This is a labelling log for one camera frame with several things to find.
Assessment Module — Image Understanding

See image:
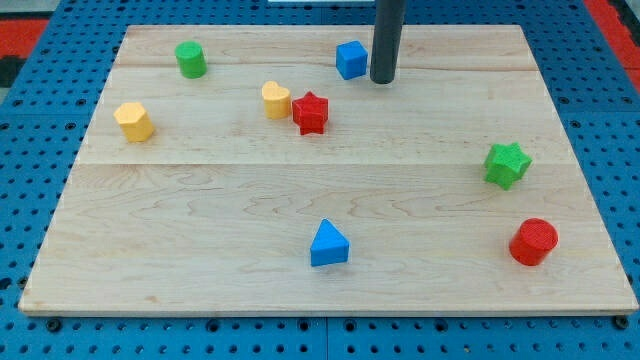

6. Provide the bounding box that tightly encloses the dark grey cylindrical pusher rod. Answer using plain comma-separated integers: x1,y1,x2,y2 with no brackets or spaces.
370,0,406,84

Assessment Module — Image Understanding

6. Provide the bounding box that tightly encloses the green cylinder block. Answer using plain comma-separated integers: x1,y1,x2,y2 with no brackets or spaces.
174,41,207,79

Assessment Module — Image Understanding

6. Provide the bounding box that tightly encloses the yellow heart block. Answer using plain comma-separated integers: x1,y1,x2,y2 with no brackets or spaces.
261,81,291,120

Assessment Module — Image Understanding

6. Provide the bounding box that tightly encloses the yellow hexagon block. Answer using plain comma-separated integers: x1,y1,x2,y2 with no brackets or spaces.
113,102,155,142

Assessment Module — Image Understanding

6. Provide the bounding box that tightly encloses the red cylinder block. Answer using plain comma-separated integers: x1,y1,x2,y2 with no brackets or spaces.
509,218,559,266

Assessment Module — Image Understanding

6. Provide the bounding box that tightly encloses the light wooden board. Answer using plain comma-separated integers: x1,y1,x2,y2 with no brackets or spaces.
19,25,638,317

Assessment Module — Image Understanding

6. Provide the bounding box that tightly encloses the blue cube block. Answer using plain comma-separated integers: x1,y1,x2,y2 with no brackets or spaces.
336,40,368,80

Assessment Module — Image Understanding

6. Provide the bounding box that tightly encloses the blue triangle block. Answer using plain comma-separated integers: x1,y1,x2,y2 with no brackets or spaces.
310,219,350,267

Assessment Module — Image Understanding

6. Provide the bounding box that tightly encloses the green star block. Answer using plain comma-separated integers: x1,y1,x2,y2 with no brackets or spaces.
484,142,532,191

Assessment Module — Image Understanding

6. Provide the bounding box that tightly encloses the red star block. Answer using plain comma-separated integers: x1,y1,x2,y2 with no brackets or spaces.
292,91,329,135

